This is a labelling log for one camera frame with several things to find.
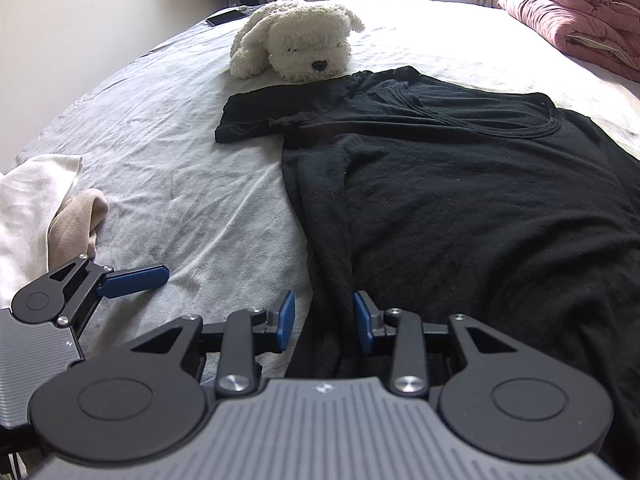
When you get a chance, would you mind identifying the white plush dog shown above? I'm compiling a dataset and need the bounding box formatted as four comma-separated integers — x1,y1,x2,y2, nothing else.
229,0,366,83

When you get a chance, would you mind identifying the grey bed sheet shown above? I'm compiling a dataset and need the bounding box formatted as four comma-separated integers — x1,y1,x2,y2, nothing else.
0,0,640,391

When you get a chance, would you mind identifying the white garment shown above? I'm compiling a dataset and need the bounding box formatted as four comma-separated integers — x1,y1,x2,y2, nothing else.
0,154,85,311

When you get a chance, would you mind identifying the dark phone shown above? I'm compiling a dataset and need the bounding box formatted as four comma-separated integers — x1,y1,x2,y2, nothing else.
206,7,249,28

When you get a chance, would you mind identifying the pink quilt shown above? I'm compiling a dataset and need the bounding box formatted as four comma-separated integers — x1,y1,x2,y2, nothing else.
495,0,640,82

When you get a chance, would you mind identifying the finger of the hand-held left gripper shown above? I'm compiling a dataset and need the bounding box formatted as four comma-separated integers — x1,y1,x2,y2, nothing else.
46,254,170,332

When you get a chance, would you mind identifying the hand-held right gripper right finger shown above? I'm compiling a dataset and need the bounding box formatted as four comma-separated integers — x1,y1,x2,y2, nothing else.
353,290,524,399

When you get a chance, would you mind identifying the beige cloth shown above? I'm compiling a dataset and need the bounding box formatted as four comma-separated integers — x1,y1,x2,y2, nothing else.
47,188,110,271

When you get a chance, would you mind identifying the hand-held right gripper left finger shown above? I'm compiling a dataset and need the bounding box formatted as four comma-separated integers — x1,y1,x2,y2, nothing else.
121,289,296,399

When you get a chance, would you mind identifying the black T-shirt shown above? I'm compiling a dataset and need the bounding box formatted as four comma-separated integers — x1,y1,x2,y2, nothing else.
215,66,640,461

